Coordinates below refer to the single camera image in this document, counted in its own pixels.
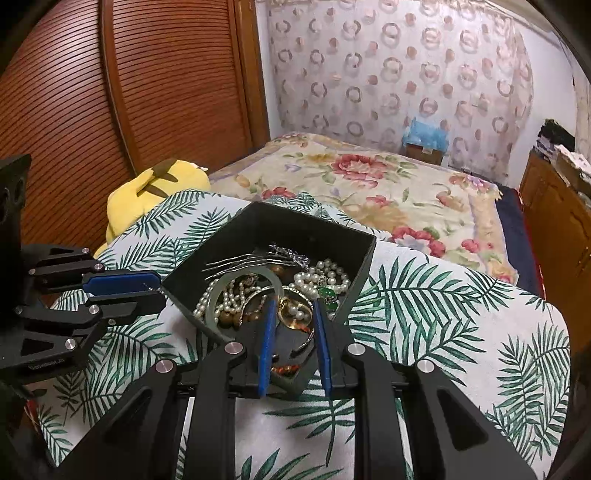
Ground brown wooden bead bracelet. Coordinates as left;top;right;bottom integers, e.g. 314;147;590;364
216;264;288;328

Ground pearl necklace pile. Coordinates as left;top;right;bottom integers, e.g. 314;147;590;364
192;276;274;324
292;258;352;296

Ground green stone silver bracelet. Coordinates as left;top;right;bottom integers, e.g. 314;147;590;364
267;243;341;319

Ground silver hair comb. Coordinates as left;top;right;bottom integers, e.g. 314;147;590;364
201;253;297;280

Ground silver cuff bangle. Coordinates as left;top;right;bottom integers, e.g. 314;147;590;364
239;285;315;359

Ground pale green jade bangle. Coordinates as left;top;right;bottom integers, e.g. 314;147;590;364
194;266;314;398

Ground black jewelry box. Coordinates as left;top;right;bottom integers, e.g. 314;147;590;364
161;200;379;400

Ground palm leaf tablecloth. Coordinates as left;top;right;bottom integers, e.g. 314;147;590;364
36;189;570;479

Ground yellow plush toy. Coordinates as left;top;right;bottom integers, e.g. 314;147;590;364
94;158;211;258

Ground floral bed quilt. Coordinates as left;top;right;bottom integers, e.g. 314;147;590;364
211;133;519;284

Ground wooden louvered wardrobe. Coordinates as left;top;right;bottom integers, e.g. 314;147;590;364
1;1;270;248

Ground blue cloth on box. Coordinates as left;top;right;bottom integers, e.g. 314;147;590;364
402;119;449;166

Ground wooden sideboard cabinet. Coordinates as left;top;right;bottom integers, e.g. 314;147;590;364
519;151;591;305

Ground patterned lace curtain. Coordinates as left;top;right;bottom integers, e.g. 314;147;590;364
266;1;534;182

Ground stack of papers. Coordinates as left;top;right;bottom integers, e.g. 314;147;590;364
554;145;590;196

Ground dark folded clothes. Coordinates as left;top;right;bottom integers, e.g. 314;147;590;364
538;119;575;151

